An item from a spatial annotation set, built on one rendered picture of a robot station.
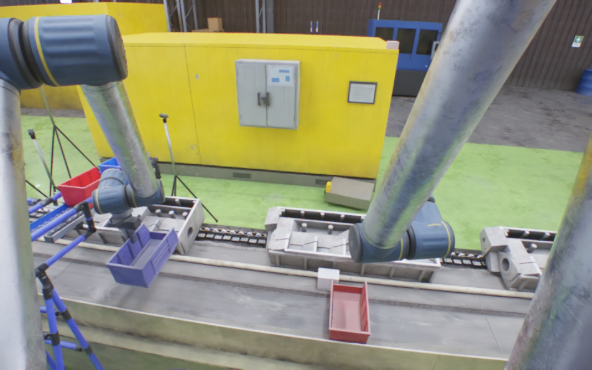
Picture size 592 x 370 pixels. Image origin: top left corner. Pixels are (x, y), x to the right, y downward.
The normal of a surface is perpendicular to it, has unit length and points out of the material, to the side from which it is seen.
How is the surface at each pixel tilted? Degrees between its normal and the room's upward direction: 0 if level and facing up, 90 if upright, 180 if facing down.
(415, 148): 102
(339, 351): 90
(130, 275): 92
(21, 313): 71
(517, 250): 10
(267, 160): 90
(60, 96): 90
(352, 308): 0
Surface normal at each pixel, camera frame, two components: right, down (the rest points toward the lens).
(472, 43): -0.69, 0.54
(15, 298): 0.93, -0.28
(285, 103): -0.14, 0.50
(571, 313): -0.88, 0.16
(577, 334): -0.75, 0.23
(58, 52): 0.39, 0.43
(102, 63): 0.36, 0.72
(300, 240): 0.00, -0.77
